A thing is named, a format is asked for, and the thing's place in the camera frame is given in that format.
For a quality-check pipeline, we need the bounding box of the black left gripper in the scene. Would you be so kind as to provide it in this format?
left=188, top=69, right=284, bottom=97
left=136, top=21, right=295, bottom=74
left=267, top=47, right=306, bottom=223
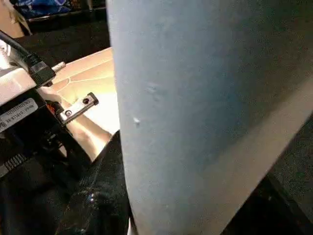
left=0, top=116, right=75, bottom=178

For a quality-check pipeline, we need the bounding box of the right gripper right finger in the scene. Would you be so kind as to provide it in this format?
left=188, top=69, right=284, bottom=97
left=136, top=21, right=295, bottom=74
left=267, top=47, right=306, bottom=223
left=222, top=175, right=313, bottom=235

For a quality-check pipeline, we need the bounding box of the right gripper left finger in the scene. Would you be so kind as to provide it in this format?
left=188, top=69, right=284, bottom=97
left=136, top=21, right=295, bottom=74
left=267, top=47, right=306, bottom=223
left=55, top=129, right=133, bottom=235

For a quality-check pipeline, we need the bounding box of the white plastic table top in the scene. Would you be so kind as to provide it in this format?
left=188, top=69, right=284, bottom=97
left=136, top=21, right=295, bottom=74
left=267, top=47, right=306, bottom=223
left=48, top=47, right=121, bottom=163

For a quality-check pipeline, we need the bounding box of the white plastic table leg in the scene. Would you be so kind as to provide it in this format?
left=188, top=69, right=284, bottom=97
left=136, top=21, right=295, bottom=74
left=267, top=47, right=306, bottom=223
left=106, top=0, right=313, bottom=235

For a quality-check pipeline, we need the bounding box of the black work mat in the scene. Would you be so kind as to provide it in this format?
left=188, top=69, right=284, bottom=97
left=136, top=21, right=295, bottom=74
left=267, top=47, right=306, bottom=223
left=14, top=19, right=313, bottom=235

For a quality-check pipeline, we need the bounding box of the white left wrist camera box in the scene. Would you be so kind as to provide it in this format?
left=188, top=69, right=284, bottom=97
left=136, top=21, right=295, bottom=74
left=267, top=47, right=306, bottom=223
left=0, top=39, right=100, bottom=134

